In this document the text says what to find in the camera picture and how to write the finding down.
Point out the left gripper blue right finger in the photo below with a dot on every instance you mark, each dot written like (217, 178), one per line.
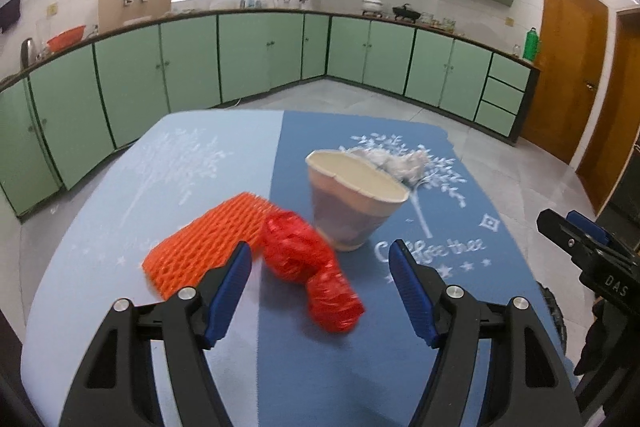
(419, 289)

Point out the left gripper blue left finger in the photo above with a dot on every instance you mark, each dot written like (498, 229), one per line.
(222, 291)

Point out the green lower kitchen cabinets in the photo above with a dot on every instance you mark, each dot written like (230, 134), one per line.
(62, 117)

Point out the orange foam fruit net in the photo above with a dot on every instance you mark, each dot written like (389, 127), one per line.
(183, 258)

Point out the red plastic bag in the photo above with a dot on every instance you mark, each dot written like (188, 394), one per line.
(295, 252)

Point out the beige paper cup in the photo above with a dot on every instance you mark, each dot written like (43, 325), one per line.
(350, 197)

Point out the small crumpled white tissue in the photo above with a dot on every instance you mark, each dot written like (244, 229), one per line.
(408, 168)

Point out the blue printed tablecloth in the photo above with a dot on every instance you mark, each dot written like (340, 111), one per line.
(275, 367)

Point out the wooden door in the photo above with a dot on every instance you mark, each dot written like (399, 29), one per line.
(612, 142)
(570, 61)

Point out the green thermos bottle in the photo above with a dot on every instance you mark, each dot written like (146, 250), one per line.
(531, 45)

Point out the black wok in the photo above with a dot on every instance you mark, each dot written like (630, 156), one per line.
(406, 13)

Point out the white cooking pot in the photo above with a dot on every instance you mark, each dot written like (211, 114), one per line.
(372, 7)

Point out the red plastic basin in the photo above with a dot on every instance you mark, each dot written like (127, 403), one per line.
(67, 38)

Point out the steel kettle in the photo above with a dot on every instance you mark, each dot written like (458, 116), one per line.
(29, 53)

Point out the dark hanging towel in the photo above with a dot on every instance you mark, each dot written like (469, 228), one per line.
(10, 14)

